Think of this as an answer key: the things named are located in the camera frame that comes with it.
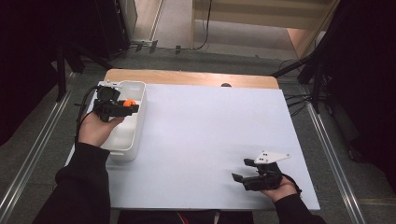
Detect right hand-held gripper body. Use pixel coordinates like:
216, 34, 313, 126
243, 150, 292, 191

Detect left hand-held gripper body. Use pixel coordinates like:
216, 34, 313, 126
92, 80, 125, 122

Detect long white plastic bin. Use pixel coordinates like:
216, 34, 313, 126
100, 79, 148, 162

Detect person's right hand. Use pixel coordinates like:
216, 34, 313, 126
261, 175, 299, 203

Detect person's left hand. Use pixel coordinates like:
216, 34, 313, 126
78, 110, 125, 148

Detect white board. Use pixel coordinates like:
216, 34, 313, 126
64, 81, 321, 212

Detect black stand legs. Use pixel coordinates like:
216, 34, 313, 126
54, 39, 114, 103
270, 50, 332, 115

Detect wooden table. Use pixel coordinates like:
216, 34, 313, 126
103, 68, 280, 91

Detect black cabinet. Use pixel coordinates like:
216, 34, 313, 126
94, 0, 133, 60

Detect dark curtain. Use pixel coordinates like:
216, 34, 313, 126
317, 0, 396, 188
0, 0, 101, 147

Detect light wooden shelf unit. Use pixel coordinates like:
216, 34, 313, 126
190, 0, 341, 60

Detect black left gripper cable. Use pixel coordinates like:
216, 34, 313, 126
75, 85, 101, 142

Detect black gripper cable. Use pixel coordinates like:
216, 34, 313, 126
281, 173, 303, 196
75, 85, 101, 142

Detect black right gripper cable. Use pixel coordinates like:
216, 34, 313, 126
281, 173, 303, 196

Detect metal floor rail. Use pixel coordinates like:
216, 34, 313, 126
305, 102, 366, 224
0, 72, 78, 220

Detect black floor cables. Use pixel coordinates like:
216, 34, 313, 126
283, 92, 314, 118

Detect black hanging cable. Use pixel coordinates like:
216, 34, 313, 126
191, 0, 214, 51

